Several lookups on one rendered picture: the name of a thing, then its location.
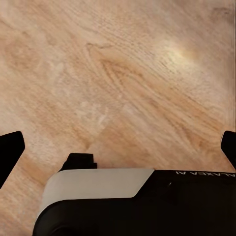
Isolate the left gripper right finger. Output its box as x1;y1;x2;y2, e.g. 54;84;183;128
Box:
221;131;236;169

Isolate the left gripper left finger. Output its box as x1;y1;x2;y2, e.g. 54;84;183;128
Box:
0;131;25;189

